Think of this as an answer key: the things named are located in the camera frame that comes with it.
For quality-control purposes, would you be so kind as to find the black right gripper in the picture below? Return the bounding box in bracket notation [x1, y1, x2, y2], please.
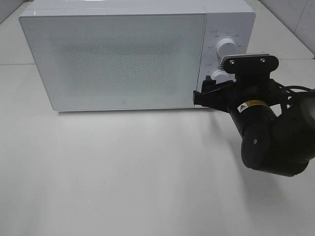
[193, 72, 278, 116]

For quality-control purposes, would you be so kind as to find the white timer knob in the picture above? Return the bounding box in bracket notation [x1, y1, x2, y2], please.
[211, 70, 233, 84]

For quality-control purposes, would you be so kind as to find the white microwave door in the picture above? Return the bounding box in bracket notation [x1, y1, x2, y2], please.
[20, 14, 205, 112]

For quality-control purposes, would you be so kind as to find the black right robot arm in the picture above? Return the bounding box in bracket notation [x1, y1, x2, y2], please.
[193, 71, 315, 177]

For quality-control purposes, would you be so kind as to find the upper white power knob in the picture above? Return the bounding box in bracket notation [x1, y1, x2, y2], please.
[216, 37, 237, 59]

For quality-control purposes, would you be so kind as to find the white microwave oven body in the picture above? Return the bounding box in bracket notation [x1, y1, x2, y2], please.
[19, 0, 256, 115]

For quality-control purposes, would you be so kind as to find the wrist camera mount plate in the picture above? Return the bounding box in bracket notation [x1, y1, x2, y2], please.
[219, 54, 279, 75]

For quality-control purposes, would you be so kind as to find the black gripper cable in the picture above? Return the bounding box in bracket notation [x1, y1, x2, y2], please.
[270, 78, 315, 116]

